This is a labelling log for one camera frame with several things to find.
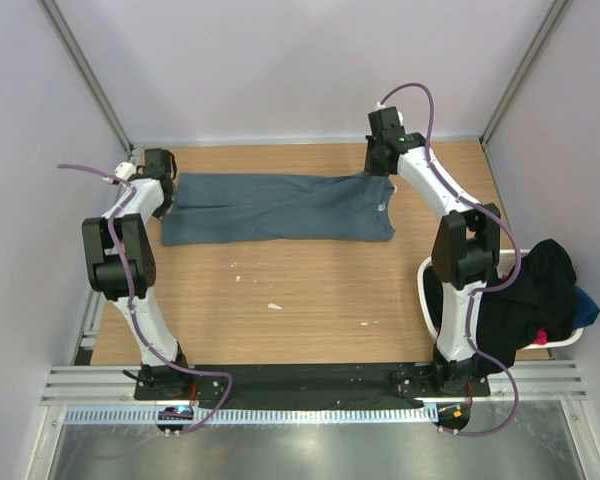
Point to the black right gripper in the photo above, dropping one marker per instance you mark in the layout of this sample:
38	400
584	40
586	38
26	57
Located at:
369	165

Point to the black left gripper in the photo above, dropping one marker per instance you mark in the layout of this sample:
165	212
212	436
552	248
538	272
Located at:
163	209

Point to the teal blue t-shirt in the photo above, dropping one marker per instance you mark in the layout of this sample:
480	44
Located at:
213	208

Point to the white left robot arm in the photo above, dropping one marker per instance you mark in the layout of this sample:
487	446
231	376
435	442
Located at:
121	266

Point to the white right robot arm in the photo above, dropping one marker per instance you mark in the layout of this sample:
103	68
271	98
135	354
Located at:
466	247

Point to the white laundry basket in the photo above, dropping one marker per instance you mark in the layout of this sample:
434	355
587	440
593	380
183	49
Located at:
506	263

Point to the black t-shirt in basket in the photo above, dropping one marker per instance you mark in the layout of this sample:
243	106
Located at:
543	297

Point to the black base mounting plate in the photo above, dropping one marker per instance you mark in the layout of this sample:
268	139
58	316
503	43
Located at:
303	382

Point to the pink garment in basket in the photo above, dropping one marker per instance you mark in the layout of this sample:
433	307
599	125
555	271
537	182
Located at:
541	337

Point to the blue garment in basket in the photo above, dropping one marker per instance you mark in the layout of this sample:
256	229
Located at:
587	311

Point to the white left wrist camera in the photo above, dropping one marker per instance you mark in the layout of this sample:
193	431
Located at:
124	171

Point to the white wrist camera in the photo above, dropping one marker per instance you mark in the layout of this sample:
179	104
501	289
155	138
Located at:
124	171
389	115

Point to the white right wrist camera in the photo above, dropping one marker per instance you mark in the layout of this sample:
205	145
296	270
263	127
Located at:
389	115

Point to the aluminium left frame rail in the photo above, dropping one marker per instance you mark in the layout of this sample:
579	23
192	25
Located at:
70	43

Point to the aluminium frame rail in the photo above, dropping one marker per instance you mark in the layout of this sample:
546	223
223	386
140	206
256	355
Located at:
549	23
70	43
530	379

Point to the aluminium right frame rail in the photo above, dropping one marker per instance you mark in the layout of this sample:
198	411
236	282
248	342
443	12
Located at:
549	23

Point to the white slotted cable duct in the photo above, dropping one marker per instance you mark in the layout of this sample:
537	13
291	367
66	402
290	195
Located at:
178	415

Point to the aluminium front frame rail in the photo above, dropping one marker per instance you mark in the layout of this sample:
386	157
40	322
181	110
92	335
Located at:
530	379

